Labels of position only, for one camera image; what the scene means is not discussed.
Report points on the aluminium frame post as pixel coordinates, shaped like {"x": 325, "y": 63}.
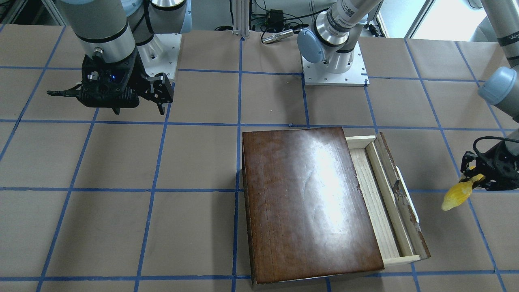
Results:
{"x": 241, "y": 18}

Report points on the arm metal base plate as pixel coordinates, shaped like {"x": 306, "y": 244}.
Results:
{"x": 160, "y": 55}
{"x": 343, "y": 69}

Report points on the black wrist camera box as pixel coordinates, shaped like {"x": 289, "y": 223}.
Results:
{"x": 107, "y": 85}

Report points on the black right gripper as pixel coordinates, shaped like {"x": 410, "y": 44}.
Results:
{"x": 138, "y": 77}

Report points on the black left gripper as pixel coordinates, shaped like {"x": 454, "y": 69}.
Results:
{"x": 504, "y": 161}

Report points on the silver metal cylinder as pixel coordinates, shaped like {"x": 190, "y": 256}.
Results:
{"x": 277, "y": 37}

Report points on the yellow corn cob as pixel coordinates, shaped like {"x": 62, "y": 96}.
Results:
{"x": 460, "y": 192}

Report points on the wooden drawer with white handle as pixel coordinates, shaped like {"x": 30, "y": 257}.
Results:
{"x": 391, "y": 209}

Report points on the dark brown wooden cabinet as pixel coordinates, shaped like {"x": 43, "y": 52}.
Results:
{"x": 305, "y": 211}

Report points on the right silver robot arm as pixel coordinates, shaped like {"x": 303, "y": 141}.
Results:
{"x": 128, "y": 51}

